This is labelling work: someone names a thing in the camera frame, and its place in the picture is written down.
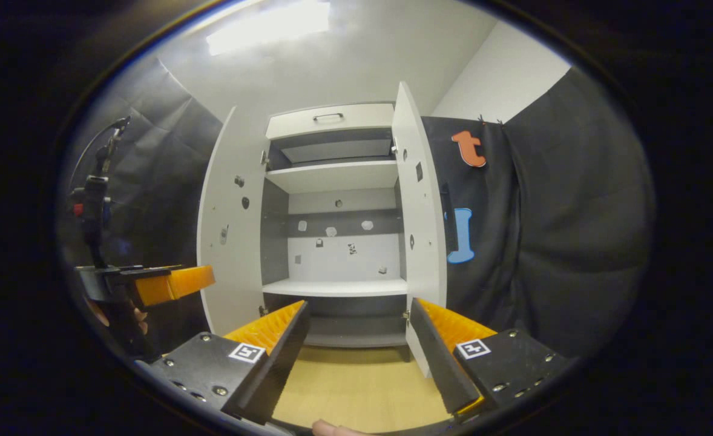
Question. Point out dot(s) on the white shoe cabinet door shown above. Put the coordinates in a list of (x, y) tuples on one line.
[(423, 260), (232, 284)]

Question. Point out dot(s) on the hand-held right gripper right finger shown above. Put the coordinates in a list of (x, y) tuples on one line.
[(438, 357)]

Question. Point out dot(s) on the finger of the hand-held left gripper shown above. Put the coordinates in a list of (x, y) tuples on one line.
[(175, 283)]

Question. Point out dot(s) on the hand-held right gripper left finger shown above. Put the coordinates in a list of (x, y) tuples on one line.
[(278, 363)]

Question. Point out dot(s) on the white double-door shoe cabinet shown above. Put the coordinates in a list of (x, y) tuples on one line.
[(332, 175)]

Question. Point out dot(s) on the black backdrop cloth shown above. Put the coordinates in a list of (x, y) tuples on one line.
[(562, 230)]

